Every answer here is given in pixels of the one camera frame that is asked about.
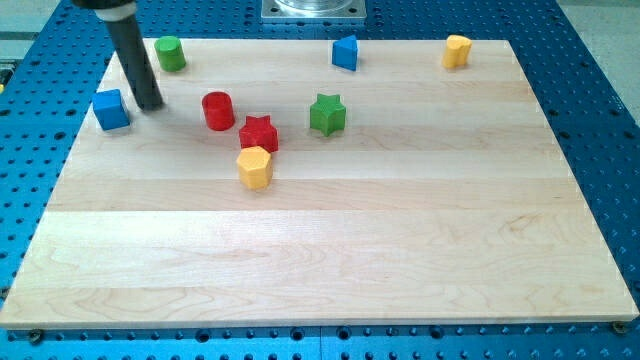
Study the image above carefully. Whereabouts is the yellow heart block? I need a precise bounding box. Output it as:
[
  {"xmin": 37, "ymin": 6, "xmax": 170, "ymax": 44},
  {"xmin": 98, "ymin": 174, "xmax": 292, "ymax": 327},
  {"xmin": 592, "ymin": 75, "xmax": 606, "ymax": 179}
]
[{"xmin": 441, "ymin": 35, "xmax": 473, "ymax": 69}]

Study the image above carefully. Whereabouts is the yellow hexagon block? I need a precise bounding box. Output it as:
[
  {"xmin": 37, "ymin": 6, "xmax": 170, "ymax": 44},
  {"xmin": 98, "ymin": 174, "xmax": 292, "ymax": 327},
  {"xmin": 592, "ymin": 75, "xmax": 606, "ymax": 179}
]
[{"xmin": 236, "ymin": 146, "xmax": 273, "ymax": 190}]

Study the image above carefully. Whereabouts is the red cylinder block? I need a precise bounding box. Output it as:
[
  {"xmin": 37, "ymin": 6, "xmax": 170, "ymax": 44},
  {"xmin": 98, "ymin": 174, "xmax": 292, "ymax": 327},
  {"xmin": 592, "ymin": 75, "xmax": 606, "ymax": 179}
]
[{"xmin": 201, "ymin": 91, "xmax": 235, "ymax": 131}]

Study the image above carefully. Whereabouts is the blue cube block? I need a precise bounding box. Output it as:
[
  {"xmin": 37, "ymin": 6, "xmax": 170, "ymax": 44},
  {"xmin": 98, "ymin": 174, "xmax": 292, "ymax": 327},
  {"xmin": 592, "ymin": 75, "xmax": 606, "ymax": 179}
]
[{"xmin": 92, "ymin": 89, "xmax": 130, "ymax": 131}]

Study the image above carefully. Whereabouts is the green star block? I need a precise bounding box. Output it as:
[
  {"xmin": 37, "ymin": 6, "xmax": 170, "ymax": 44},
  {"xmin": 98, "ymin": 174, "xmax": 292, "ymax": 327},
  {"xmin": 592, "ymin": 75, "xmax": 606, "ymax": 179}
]
[{"xmin": 310, "ymin": 94, "xmax": 347, "ymax": 137}]

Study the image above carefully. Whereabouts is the blue perforated metal table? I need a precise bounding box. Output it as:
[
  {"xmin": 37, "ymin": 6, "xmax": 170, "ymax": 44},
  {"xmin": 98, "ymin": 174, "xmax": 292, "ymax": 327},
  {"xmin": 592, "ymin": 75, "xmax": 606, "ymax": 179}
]
[{"xmin": 1, "ymin": 1, "xmax": 639, "ymax": 359}]

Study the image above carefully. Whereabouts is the red star block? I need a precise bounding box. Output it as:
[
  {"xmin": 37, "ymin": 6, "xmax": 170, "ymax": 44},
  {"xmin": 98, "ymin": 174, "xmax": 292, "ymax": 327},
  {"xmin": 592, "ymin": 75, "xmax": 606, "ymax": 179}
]
[{"xmin": 239, "ymin": 115, "xmax": 279, "ymax": 153}]

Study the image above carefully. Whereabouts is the light wooden board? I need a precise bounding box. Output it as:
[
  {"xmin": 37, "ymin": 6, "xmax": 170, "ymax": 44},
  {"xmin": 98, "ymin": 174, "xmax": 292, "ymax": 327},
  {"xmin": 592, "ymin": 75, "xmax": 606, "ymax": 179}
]
[{"xmin": 1, "ymin": 39, "xmax": 638, "ymax": 329}]

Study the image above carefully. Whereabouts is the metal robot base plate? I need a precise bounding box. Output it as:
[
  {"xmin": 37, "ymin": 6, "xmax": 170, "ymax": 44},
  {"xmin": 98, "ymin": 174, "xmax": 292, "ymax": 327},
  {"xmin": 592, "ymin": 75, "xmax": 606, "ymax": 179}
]
[{"xmin": 261, "ymin": 0, "xmax": 367, "ymax": 22}]

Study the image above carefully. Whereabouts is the green cylinder block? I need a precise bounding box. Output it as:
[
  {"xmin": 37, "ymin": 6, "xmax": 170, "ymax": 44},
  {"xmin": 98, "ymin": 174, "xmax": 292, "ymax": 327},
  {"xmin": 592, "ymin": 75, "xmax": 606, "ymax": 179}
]
[{"xmin": 154, "ymin": 36, "xmax": 186, "ymax": 72}]

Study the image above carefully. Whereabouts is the blue triangle block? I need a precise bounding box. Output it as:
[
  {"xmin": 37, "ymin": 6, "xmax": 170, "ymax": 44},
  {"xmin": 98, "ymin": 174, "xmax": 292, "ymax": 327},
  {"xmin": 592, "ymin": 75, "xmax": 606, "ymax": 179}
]
[{"xmin": 331, "ymin": 35, "xmax": 359, "ymax": 71}]

